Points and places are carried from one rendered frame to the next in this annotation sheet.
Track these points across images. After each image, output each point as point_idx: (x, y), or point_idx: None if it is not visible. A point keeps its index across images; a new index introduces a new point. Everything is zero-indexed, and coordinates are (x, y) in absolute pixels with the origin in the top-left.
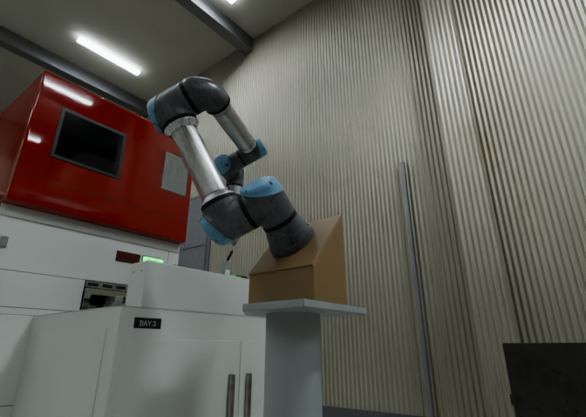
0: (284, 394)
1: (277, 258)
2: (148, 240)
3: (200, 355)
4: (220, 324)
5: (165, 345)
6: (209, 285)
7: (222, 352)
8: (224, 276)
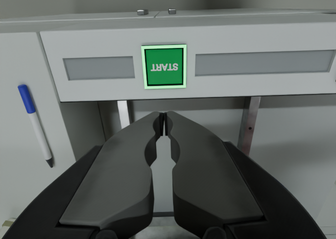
0: None
1: None
2: None
3: (233, 13)
4: (207, 17)
5: (298, 11)
6: (267, 20)
7: (192, 14)
8: (227, 24)
